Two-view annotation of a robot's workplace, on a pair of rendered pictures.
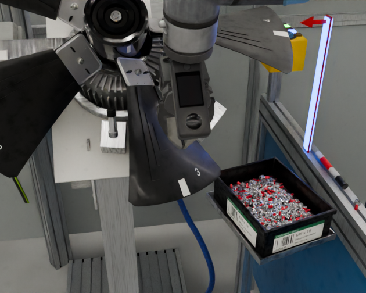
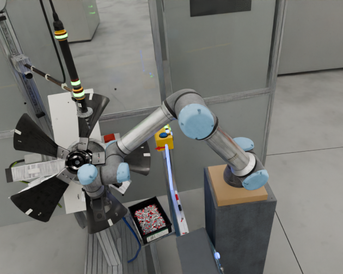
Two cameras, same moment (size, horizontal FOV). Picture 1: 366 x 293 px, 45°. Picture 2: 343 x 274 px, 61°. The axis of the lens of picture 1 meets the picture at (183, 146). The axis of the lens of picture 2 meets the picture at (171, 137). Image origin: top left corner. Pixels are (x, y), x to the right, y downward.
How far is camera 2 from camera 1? 0.83 m
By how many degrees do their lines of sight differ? 6
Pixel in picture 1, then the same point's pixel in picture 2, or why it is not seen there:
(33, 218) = not seen: hidden behind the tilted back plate
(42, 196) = not seen: hidden behind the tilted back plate
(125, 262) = (105, 234)
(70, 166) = (71, 206)
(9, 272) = (60, 232)
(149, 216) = (126, 198)
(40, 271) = (74, 230)
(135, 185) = (90, 226)
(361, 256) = not seen: hidden behind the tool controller
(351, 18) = (212, 100)
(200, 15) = (93, 190)
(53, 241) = (78, 217)
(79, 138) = (74, 194)
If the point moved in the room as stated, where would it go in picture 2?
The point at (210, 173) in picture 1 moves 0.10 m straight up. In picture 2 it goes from (122, 213) to (118, 200)
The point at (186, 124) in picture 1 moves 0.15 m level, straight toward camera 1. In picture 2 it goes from (96, 217) to (89, 249)
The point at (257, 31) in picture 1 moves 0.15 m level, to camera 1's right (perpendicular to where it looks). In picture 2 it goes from (136, 155) to (165, 153)
